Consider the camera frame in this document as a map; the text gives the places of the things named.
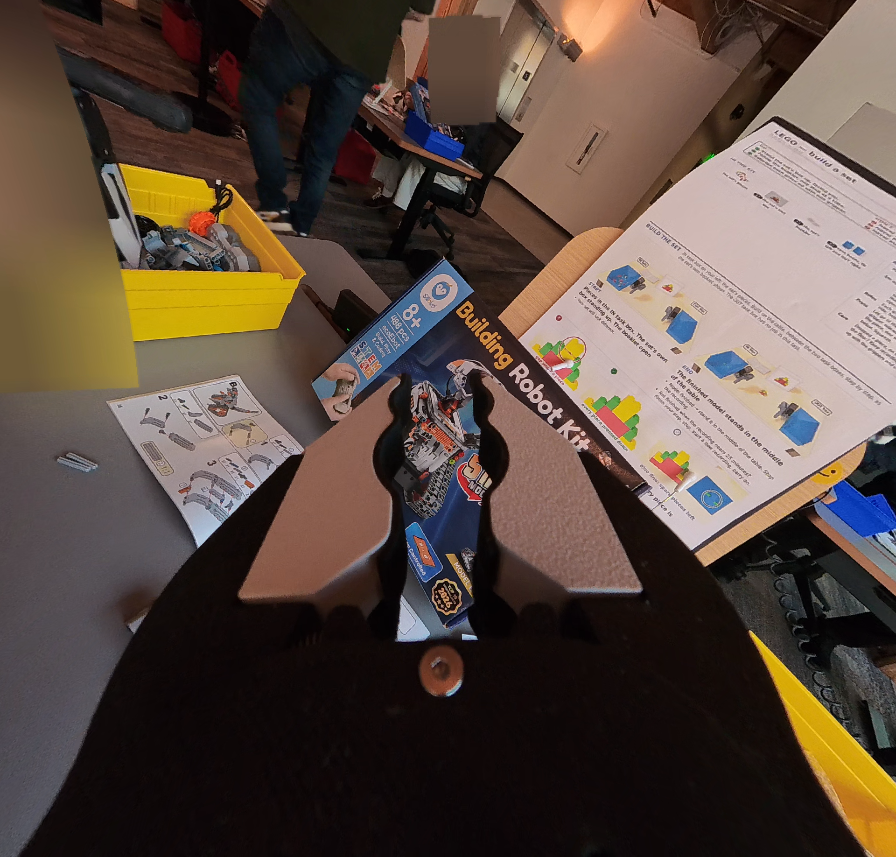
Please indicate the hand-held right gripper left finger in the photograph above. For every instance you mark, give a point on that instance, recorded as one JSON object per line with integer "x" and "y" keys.
{"x": 329, "y": 528}

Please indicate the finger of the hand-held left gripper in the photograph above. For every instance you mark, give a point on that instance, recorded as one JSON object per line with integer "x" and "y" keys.
{"x": 122, "y": 227}

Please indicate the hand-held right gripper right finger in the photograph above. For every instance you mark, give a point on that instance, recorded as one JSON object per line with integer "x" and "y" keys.
{"x": 553, "y": 528}

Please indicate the pile of building pieces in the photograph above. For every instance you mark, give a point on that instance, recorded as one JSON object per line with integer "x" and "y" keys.
{"x": 203, "y": 248}

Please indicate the yellow plastic bin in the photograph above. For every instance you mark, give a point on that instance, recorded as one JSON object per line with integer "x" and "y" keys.
{"x": 210, "y": 304}
{"x": 840, "y": 766}

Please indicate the small grey rod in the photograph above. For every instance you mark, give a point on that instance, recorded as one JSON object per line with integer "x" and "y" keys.
{"x": 84, "y": 458}
{"x": 71, "y": 464}

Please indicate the wooden background desk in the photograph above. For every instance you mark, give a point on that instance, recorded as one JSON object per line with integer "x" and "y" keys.
{"x": 420, "y": 146}

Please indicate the building instruction booklet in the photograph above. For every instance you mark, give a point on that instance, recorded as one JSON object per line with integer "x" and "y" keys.
{"x": 203, "y": 444}

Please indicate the red plastic bin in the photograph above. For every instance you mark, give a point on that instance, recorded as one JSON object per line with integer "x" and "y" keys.
{"x": 353, "y": 157}
{"x": 227, "y": 83}

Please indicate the small black device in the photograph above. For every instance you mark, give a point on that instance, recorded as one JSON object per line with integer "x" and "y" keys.
{"x": 355, "y": 314}

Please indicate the blue robot kit box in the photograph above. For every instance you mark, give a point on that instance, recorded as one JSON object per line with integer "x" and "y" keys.
{"x": 420, "y": 325}

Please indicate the wooden stand board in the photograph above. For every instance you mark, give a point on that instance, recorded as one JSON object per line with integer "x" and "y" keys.
{"x": 560, "y": 262}

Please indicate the blue plastic bin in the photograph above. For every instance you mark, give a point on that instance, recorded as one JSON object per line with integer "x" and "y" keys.
{"x": 854, "y": 510}
{"x": 437, "y": 143}

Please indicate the printed instruction sheet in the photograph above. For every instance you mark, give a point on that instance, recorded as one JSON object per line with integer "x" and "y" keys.
{"x": 735, "y": 276}

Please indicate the black office chair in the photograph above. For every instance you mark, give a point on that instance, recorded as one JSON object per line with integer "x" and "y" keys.
{"x": 483, "y": 164}

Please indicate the white double door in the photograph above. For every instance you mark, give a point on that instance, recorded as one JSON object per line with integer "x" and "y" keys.
{"x": 525, "y": 66}

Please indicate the wall lamp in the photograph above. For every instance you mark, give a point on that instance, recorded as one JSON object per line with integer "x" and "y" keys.
{"x": 570, "y": 47}

